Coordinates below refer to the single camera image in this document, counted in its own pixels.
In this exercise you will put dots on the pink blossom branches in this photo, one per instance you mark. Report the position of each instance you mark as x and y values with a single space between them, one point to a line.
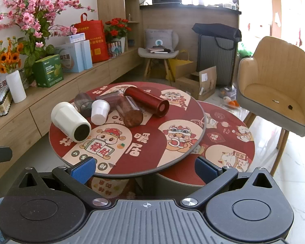
33 12

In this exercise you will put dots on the small white blue box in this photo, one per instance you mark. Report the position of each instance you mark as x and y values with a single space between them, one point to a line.
76 38

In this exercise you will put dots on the yellow armchair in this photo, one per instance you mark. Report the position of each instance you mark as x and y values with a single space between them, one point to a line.
274 81

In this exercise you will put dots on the stack of books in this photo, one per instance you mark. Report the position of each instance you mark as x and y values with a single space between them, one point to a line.
158 50

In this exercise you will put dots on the white ribbed vase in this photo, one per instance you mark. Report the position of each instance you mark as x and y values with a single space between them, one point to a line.
16 87

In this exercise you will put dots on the tall round red printed table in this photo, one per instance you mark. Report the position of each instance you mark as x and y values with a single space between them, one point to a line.
142 144

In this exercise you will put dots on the brown translucent cup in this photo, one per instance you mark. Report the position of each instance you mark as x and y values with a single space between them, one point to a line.
131 111

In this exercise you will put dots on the grey chair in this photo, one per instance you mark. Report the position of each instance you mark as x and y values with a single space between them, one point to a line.
157 54

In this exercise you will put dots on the orange sunflowers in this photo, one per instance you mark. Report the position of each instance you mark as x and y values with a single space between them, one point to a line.
7 57

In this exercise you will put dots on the low wooden cabinet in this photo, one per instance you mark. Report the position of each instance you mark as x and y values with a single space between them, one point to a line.
53 101

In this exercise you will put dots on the tall wooden shelf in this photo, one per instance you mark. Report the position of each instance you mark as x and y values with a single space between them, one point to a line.
111 7

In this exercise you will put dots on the grey ribbed suitcase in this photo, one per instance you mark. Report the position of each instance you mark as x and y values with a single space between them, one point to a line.
216 61

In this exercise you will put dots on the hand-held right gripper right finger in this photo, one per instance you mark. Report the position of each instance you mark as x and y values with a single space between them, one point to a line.
205 169

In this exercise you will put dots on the grey printed cushion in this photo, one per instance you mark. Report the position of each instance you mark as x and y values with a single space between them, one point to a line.
158 38

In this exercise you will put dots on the red metallic cup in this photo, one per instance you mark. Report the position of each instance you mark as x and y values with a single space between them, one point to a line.
144 100

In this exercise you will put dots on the low round red printed table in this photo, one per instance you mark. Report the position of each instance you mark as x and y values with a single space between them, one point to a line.
226 147

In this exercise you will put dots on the red tote bag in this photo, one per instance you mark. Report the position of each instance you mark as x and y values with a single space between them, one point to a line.
95 40

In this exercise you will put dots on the small white cup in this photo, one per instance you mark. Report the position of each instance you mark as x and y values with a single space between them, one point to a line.
99 111

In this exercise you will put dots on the open cardboard box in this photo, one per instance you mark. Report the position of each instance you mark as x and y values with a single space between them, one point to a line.
193 83

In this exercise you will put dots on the black bag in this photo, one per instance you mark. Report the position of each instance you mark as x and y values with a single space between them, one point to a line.
217 31

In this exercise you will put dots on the yellow paper bag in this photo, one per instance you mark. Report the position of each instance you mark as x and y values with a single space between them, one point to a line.
181 67

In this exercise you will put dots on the dark grey translucent cup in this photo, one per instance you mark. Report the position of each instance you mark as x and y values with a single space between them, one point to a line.
81 103

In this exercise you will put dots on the light blue product box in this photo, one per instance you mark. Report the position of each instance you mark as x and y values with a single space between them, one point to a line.
73 57

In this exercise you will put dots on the large white cup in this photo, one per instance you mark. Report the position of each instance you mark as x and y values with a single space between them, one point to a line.
66 118

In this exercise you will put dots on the green product box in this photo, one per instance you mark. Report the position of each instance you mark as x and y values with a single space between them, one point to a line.
47 71

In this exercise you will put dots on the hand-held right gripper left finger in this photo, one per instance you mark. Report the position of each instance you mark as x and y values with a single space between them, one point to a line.
83 168

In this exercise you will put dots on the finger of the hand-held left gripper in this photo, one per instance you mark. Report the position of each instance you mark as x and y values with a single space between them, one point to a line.
1 155

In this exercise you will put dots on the red rose pot plant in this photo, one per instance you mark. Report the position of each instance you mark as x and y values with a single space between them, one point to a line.
117 29

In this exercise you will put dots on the dark purple cup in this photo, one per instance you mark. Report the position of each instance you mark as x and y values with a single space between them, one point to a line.
109 100

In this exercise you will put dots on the wooden counter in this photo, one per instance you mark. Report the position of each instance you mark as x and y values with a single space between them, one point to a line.
185 17

